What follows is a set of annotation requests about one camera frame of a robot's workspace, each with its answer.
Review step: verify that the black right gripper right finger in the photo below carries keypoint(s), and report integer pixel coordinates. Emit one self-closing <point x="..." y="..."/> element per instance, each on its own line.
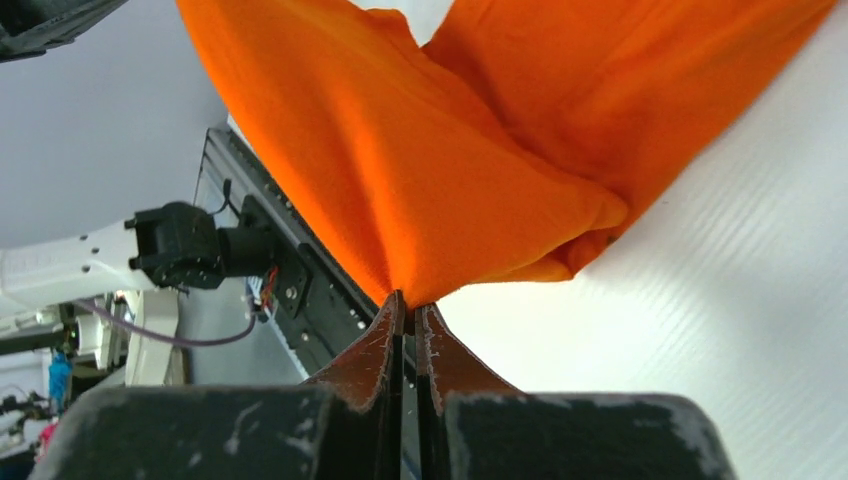
<point x="475" y="425"/>

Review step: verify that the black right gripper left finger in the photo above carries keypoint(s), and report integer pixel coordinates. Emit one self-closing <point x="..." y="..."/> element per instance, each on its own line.
<point x="344" y="422"/>

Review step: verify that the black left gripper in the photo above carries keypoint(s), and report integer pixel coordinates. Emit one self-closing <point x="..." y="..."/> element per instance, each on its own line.
<point x="29" y="28"/>

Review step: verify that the orange t shirt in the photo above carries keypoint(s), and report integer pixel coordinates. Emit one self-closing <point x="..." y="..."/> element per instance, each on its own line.
<point x="517" y="144"/>

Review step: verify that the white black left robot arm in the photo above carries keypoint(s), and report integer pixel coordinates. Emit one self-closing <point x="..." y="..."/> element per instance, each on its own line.
<point x="176" y="245"/>

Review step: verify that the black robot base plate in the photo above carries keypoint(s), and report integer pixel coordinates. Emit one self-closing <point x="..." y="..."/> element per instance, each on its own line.
<point x="318" y="308"/>

